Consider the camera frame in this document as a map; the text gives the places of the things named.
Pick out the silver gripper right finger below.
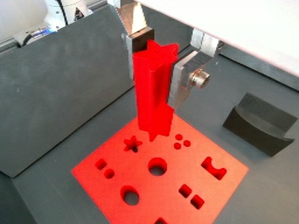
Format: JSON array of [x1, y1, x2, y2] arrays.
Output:
[[166, 29, 220, 109]]

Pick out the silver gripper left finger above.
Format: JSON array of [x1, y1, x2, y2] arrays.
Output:
[[116, 1, 154, 79]]

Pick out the red star-shaped peg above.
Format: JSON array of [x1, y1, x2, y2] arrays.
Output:
[[133, 40, 178, 142]]

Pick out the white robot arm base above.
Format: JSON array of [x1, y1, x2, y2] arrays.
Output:
[[13, 0, 92, 46]]

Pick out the black curved holder stand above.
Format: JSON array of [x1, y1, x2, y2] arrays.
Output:
[[222, 93, 297, 157]]

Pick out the red block with shaped holes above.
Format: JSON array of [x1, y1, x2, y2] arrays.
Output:
[[72, 116, 248, 224]]

